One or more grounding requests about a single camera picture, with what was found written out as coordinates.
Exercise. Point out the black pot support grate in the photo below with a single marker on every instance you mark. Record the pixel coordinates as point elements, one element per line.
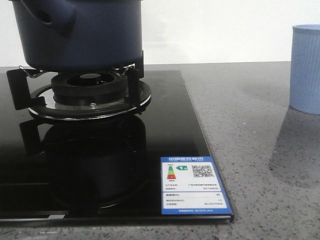
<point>41,103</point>

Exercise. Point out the black round gas burner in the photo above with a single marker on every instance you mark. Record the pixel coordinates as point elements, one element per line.
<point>81,89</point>

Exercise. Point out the light blue ribbed cup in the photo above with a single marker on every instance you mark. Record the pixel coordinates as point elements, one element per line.
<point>304,93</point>

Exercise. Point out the dark blue cooking pot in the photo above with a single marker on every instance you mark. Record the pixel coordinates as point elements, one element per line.
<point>79,35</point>

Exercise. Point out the blue energy label sticker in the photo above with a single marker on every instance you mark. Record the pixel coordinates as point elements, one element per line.
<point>191,185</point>

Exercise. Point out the black glass gas stove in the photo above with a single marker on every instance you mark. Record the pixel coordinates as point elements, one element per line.
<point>105,171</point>

